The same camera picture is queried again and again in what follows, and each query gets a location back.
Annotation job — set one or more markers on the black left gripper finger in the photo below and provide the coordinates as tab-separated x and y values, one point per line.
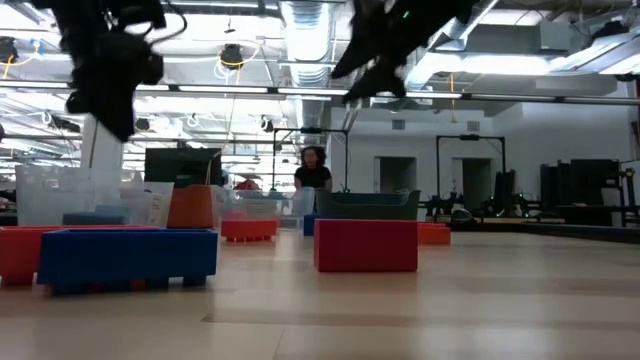
117	117

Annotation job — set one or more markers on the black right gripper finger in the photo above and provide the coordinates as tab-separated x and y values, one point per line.
382	84
365	60

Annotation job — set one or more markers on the orange toy brick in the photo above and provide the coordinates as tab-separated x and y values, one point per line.
248	230
434	234
17	255

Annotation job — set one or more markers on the red toy brick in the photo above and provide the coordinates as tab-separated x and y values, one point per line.
365	245

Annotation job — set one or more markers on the black background robot arm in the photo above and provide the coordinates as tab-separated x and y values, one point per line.
437	205
505	192

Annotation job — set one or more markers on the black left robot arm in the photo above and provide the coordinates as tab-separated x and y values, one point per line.
90	12

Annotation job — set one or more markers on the white square column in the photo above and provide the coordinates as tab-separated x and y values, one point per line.
102	150

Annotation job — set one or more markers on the black background monitor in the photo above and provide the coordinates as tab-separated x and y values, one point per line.
182	167

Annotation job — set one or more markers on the large clear plastic bin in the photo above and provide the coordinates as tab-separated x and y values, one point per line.
65	195

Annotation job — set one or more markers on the person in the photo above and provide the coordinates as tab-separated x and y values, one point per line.
312	170

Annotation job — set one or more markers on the black overhead bar with lights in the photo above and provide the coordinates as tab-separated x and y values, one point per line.
225	89

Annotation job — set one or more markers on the orange plastic bin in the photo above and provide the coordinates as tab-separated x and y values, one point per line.
192	205

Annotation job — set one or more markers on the teal plastic bin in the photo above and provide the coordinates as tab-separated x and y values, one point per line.
367	205

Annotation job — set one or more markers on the red rounded background object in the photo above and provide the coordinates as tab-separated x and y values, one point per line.
248	185

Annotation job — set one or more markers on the small clear plastic bin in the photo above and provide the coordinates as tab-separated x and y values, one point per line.
265	205

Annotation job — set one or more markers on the black background cabinet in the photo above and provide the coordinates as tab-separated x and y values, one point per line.
580	190

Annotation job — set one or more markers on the black background stand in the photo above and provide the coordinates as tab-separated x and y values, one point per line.
629	195

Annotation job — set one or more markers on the silver round air duct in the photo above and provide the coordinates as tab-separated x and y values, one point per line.
435	60

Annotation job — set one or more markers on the silver spiral air duct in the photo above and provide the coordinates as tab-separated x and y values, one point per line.
305	40

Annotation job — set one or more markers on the black background rig frame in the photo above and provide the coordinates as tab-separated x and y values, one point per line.
470	137
310	131

